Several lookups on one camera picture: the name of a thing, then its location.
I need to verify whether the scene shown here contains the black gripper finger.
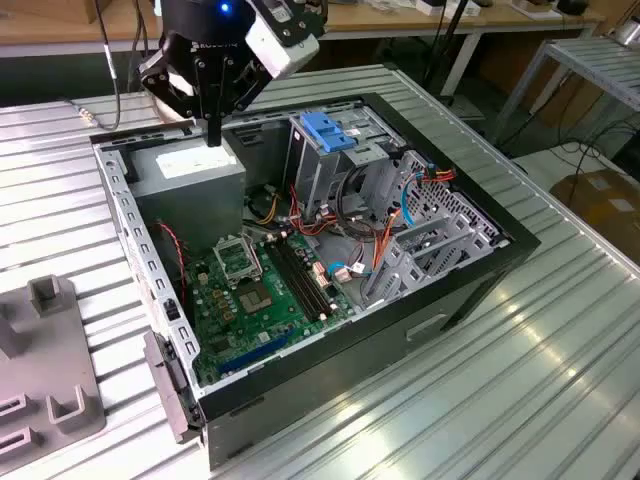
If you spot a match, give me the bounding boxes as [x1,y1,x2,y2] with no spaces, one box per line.
[138,48,216,149]
[213,56,272,149]

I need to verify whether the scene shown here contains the orange red yellow power wire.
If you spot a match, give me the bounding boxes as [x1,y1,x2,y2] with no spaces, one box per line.
[372,167,459,284]

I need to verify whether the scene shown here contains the grey metal disk bay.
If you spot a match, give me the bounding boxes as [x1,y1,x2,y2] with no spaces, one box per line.
[362,148,512,307]

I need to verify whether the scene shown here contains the blue plastic drive latch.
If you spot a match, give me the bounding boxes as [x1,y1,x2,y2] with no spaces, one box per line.
[302,112,359,154]

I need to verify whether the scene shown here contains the grey power supply unit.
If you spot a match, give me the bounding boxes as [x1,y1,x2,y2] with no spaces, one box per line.
[127,134,249,256]

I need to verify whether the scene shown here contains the grey metal drive cage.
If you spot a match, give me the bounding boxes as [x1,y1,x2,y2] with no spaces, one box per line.
[287,107,404,219]

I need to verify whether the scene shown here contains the metal socket cover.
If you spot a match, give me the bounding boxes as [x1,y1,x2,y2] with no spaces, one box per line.
[213,238,262,289]

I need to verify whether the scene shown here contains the wooden desk with white legs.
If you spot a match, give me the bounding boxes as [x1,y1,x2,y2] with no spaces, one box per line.
[319,0,606,96]

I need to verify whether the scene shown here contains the black RAM slot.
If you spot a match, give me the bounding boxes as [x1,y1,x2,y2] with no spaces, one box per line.
[277,235,333,314]
[283,233,340,310]
[264,238,321,322]
[271,237,327,319]

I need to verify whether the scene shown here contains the green motherboard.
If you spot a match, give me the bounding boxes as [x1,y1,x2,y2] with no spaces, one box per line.
[187,232,359,386]

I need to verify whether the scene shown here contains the blue expansion slot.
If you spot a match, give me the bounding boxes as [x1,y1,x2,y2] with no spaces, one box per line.
[217,327,296,376]

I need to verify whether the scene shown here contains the grey plastic case bezel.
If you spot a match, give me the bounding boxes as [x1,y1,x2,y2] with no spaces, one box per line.
[142,329,202,444]

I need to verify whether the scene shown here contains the grey parts rack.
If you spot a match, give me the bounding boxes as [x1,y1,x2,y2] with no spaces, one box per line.
[0,277,109,476]

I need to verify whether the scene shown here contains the black open PC case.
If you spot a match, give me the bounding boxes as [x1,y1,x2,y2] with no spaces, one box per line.
[89,92,544,471]

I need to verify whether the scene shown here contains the metal slat side table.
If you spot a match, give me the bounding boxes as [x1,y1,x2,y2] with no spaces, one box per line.
[492,37,640,146]

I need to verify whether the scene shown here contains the brown cardboard box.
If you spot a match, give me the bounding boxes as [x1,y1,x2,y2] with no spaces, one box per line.
[549,168,640,241]

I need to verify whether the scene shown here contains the silver metal cylinder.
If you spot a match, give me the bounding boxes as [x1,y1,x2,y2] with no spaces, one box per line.
[612,17,640,46]

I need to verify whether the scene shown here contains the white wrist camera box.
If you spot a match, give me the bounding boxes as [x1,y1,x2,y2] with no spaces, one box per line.
[244,9,321,80]

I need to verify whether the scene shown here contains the grey cable with metal plug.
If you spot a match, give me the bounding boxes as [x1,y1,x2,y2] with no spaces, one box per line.
[67,0,125,132]

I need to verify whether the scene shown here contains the yellow black supply wires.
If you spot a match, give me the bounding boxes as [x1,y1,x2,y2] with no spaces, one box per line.
[247,187,282,226]

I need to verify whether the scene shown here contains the red black fan wire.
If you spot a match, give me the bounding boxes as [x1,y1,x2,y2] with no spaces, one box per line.
[156,219,191,307]

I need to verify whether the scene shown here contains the black sleeved cable bundle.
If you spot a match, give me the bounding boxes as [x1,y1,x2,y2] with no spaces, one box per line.
[335,164,382,242]

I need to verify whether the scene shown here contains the red orange wire bundle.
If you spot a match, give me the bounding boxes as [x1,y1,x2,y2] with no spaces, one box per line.
[288,184,344,241]

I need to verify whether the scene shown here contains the blue data wire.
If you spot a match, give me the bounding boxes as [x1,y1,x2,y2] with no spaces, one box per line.
[401,167,431,230]

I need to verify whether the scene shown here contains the pale blue labelled wire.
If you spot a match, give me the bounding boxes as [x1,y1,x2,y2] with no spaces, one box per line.
[332,259,375,285]

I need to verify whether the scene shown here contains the black hanging cable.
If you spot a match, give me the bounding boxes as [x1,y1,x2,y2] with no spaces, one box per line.
[424,0,472,96]

